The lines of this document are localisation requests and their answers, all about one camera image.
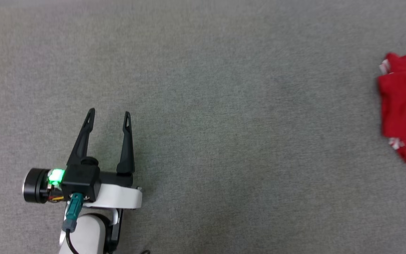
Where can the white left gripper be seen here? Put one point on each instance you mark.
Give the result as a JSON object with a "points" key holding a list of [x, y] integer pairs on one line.
{"points": [[122, 197]]}

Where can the red and white jersey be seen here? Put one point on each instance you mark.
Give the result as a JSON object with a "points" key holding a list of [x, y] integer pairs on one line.
{"points": [[405, 106]]}

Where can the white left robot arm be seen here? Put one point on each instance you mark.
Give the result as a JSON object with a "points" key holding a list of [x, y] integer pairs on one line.
{"points": [[90, 233]]}

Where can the grey fabric sofa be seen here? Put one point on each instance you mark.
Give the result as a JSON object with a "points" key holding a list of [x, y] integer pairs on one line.
{"points": [[224, 123]]}

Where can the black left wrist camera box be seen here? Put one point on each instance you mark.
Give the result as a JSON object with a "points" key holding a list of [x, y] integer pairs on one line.
{"points": [[81, 178]]}

